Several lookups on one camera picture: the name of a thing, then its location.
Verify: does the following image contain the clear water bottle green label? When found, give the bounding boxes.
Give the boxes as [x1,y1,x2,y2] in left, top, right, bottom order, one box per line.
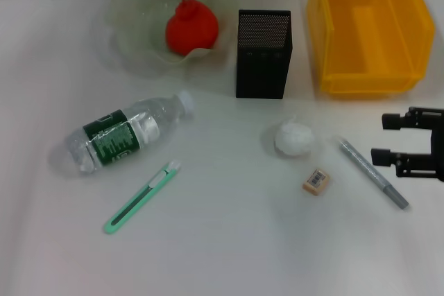
[65,90,195,176]

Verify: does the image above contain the translucent green fruit bowl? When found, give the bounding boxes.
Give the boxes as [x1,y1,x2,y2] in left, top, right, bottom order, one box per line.
[107,0,237,77]

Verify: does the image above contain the white paper ball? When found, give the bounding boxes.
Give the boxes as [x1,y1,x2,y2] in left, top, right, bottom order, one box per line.
[273,117,317,157]

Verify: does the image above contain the beige eraser with barcode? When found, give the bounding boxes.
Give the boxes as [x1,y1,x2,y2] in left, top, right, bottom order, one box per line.
[302,168,332,197]

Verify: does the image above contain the red-orange knitted fruit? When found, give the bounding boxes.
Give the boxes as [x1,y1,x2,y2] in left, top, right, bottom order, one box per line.
[165,0,220,56]

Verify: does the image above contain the grey marker pen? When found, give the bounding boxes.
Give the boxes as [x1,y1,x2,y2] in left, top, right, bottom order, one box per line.
[338,137,410,211]

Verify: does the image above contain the black mesh pen holder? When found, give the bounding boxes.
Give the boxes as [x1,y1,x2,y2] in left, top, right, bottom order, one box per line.
[235,9,294,99]

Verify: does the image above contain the green utility knife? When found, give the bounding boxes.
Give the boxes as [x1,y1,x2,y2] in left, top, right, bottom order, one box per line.
[103,159,183,236]

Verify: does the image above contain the yellow plastic storage bin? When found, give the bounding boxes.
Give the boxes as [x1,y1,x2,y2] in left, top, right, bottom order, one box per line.
[305,0,436,98]

